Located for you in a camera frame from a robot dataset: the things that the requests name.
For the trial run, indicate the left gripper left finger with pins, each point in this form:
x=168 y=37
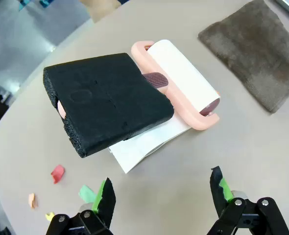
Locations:
x=105 y=203

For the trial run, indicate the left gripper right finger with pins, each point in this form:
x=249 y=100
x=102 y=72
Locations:
x=232 y=215

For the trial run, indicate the brown towel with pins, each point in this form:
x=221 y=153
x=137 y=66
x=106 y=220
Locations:
x=254 y=51

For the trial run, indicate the green paper scrap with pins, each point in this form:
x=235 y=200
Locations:
x=87 y=193

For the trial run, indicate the red paper scrap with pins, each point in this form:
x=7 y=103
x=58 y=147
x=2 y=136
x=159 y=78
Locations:
x=57 y=173

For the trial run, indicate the yellow paper scrap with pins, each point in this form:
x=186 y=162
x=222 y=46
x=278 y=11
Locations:
x=49 y=216

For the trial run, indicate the white folded stand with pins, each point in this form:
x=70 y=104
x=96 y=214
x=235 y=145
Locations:
x=139 y=151

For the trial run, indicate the pink small piece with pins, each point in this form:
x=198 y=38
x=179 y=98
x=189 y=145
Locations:
x=32 y=200

